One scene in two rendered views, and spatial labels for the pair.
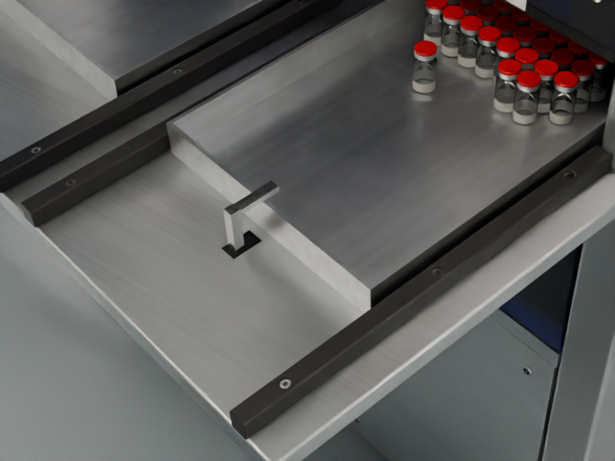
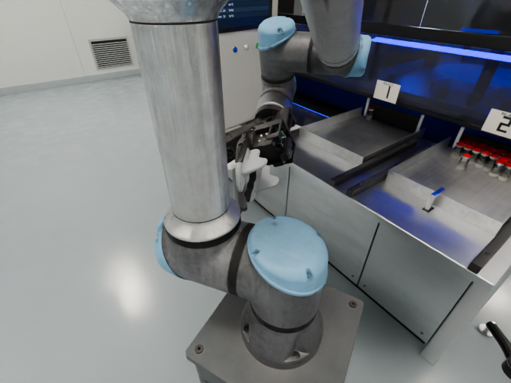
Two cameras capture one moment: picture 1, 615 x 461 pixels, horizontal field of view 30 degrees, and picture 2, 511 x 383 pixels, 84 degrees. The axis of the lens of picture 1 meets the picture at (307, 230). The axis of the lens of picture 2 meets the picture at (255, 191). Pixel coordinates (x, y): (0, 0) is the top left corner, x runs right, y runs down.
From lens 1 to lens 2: 53 cm
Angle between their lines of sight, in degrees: 11
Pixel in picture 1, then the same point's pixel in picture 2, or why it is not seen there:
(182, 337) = (426, 235)
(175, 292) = (413, 221)
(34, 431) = not seen: hidden behind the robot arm
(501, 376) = (448, 272)
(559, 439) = (472, 295)
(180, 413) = not seen: hidden behind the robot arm
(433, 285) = not seen: outside the picture
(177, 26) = (366, 148)
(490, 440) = (433, 294)
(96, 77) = (352, 157)
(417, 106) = (461, 173)
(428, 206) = (489, 202)
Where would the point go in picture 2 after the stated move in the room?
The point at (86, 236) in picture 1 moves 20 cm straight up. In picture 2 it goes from (370, 201) to (394, 125)
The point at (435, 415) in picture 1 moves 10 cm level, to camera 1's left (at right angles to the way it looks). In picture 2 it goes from (405, 285) to (381, 284)
